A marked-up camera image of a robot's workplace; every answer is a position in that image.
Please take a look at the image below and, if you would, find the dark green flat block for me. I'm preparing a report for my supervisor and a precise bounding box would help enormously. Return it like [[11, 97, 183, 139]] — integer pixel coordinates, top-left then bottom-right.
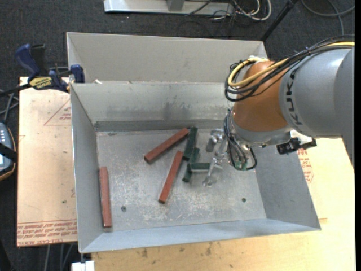
[[182, 147, 201, 183], [182, 126, 199, 160], [188, 162, 211, 172]]

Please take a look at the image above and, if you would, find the grey metal bin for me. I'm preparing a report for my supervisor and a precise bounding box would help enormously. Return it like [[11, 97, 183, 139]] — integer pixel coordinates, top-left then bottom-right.
[[66, 32, 322, 254]]

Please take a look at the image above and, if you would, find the black cylinder on white bracket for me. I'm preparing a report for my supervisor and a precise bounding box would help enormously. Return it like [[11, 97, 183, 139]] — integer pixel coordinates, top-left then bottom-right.
[[276, 130, 318, 155]]

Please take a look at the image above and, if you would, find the red-brown flat block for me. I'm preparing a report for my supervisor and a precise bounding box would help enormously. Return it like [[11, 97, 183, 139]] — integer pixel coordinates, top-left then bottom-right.
[[98, 166, 113, 229], [158, 150, 184, 204], [143, 127, 190, 164]]

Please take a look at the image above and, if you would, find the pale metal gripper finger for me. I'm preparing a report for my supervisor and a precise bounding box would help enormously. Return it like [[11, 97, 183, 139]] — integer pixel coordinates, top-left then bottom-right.
[[205, 128, 224, 152], [202, 156, 223, 187]]

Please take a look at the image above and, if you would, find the brown cardboard board red print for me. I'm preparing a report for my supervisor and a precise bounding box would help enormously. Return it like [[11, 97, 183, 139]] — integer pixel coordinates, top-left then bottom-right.
[[16, 76, 353, 248]]

